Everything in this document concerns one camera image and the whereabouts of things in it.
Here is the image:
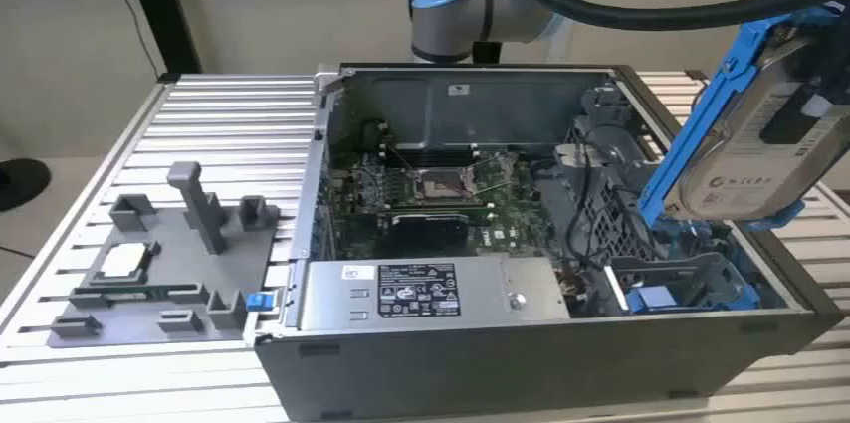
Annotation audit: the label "green motherboard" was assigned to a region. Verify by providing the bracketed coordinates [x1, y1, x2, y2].
[322, 143, 556, 260]

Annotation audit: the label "grey metal disk bay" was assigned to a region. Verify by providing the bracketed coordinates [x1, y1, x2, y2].
[596, 223, 762, 317]

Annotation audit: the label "empty blue disk carrier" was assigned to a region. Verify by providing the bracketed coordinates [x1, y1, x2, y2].
[627, 286, 674, 316]

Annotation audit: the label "silver power supply unit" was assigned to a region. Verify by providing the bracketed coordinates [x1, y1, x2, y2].
[295, 258, 572, 334]

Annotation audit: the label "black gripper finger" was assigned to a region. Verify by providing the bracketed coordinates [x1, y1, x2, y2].
[759, 84, 822, 143]

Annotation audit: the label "silver CPU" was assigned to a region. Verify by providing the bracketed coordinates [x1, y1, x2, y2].
[99, 243, 151, 278]

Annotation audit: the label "black round stand base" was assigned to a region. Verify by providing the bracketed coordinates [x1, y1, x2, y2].
[0, 157, 53, 212]

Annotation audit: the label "green RAM stick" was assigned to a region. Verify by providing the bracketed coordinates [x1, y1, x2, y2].
[99, 285, 200, 299]

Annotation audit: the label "black frame post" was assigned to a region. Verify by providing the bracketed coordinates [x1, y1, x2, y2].
[119, 0, 204, 75]

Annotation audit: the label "CPU socket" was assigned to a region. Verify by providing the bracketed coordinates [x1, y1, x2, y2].
[411, 163, 480, 206]

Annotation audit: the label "hard disk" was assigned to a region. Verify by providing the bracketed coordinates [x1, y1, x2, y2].
[637, 7, 850, 235]

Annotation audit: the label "grey PC case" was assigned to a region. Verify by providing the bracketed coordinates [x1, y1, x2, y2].
[255, 62, 845, 423]

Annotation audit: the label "black RAM slots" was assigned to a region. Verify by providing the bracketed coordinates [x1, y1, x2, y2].
[388, 143, 480, 168]

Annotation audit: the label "grey perforated drive cage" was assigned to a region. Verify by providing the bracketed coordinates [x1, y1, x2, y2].
[534, 116, 673, 265]

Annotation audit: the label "grey parts rack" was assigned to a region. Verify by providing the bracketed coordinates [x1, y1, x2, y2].
[45, 161, 284, 349]

